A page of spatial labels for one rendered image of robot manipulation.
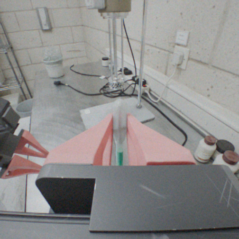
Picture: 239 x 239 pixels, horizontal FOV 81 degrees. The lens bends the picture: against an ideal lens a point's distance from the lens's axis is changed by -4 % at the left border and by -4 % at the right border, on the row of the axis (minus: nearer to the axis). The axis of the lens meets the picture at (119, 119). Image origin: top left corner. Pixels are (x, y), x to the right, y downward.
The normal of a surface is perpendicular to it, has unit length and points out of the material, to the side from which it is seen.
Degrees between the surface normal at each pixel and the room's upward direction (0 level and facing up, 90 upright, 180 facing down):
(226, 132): 90
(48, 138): 0
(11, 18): 90
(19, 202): 0
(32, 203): 0
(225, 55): 90
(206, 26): 90
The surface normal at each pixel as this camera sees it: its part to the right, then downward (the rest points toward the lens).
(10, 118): 0.97, -0.22
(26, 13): 0.40, 0.55
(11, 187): -0.02, -0.79
